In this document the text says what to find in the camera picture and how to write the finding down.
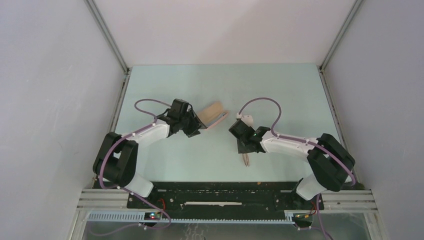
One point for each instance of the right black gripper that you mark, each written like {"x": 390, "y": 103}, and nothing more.
{"x": 241, "y": 149}

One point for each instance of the aluminium extrusion rail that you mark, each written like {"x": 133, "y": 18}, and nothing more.
{"x": 349, "y": 201}

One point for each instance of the pink glasses case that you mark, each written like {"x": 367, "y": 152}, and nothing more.
{"x": 212, "y": 115}

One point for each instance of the right controller board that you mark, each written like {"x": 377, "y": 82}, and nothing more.
{"x": 303, "y": 218}

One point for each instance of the white cable duct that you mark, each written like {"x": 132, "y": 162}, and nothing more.
{"x": 142, "y": 217}

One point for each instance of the controller board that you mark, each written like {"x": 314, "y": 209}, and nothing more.
{"x": 152, "y": 216}
{"x": 303, "y": 218}

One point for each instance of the aluminium frame post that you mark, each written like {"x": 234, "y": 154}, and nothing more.
{"x": 341, "y": 33}
{"x": 107, "y": 34}

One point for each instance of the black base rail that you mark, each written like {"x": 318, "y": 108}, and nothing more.
{"x": 238, "y": 200}

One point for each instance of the left aluminium frame post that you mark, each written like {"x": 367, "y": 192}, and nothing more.
{"x": 107, "y": 34}

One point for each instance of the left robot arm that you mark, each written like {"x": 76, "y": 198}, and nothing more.
{"x": 117, "y": 158}

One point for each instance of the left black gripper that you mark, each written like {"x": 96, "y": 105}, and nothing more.
{"x": 193, "y": 131}

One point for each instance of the orange tinted sunglasses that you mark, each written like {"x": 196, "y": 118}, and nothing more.
{"x": 245, "y": 159}

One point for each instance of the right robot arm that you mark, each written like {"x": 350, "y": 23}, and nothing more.
{"x": 331, "y": 164}

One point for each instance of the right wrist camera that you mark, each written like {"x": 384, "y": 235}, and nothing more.
{"x": 247, "y": 119}

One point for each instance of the right aluminium frame post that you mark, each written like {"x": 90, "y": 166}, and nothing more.
{"x": 341, "y": 33}

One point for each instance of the left controller board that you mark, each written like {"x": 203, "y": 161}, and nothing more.
{"x": 152, "y": 216}

